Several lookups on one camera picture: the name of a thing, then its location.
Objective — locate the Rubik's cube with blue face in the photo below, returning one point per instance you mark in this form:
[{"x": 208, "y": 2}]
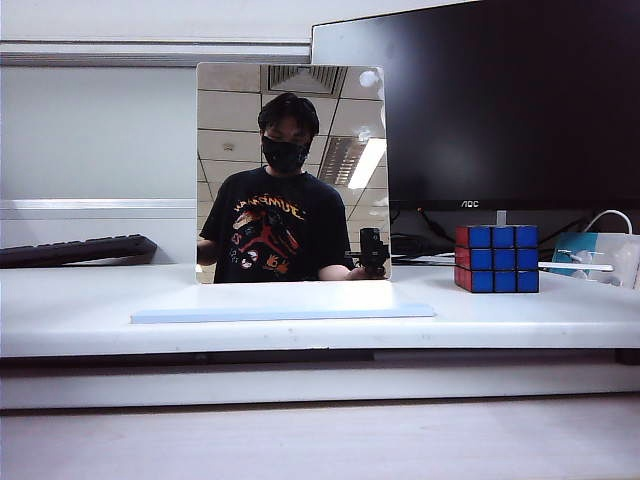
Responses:
[{"x": 502, "y": 260}]

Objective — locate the square frameless mirror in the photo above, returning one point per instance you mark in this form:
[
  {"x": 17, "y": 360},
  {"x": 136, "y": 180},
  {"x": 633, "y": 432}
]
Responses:
[{"x": 235, "y": 150}]

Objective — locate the light blue flat base board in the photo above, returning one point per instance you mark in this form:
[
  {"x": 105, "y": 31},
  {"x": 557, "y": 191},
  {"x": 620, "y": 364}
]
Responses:
[{"x": 280, "y": 302}]

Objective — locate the black AOC computer monitor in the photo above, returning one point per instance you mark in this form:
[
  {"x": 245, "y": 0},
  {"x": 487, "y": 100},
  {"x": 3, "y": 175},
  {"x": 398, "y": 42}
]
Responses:
[{"x": 500, "y": 100}]

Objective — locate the black computer keyboard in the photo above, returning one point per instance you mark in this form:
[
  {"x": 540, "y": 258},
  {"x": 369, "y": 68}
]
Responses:
[{"x": 75, "y": 250}]

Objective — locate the teal cardboard box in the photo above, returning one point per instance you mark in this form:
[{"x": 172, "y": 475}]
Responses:
[{"x": 567, "y": 250}]

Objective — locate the long white flat strip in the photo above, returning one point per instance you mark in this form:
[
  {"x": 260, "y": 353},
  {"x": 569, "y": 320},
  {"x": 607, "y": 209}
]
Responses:
[{"x": 570, "y": 266}]

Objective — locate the translucent white plastic box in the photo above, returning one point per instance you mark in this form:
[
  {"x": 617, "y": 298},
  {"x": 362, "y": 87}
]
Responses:
[{"x": 617, "y": 260}]

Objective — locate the silver monitor stand post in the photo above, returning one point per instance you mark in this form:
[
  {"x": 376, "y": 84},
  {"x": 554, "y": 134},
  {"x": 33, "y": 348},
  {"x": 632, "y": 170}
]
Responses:
[{"x": 501, "y": 218}]

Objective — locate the white partition rail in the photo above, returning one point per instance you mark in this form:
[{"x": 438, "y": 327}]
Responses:
[{"x": 100, "y": 209}]

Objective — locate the grey aluminium partition rail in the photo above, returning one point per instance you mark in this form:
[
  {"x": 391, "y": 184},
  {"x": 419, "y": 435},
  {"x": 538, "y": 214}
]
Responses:
[{"x": 150, "y": 54}]

